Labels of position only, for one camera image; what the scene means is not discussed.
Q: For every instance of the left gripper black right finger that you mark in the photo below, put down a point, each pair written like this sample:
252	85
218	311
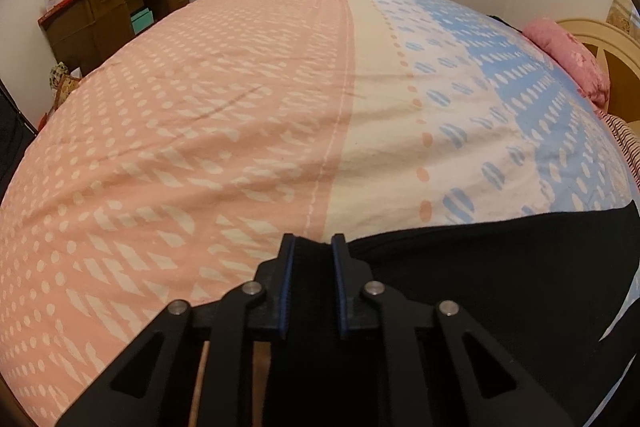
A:
442	368

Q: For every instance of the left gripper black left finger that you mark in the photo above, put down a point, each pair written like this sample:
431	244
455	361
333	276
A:
187	359

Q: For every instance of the black pants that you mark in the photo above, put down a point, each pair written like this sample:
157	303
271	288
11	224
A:
549	288

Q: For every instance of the striped pillow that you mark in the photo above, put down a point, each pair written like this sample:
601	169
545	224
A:
627	140

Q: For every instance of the black folding chair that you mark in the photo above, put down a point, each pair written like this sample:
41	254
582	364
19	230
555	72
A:
16	134

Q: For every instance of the pink and blue bedspread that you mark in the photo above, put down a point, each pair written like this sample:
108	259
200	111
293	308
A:
177	166

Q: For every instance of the floral bag on floor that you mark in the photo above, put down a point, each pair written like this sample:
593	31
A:
63	82

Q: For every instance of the pink folded blanket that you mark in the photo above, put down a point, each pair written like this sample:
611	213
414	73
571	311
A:
579	63

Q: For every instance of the cream wooden headboard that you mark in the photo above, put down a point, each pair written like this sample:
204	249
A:
618	56

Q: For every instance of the teal box under desk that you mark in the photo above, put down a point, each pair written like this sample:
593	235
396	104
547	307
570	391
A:
142	20

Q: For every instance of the dark wooden desk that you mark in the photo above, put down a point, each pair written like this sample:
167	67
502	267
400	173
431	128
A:
83	34

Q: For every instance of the beige side window curtain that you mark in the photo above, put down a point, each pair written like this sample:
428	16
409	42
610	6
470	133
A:
624	16

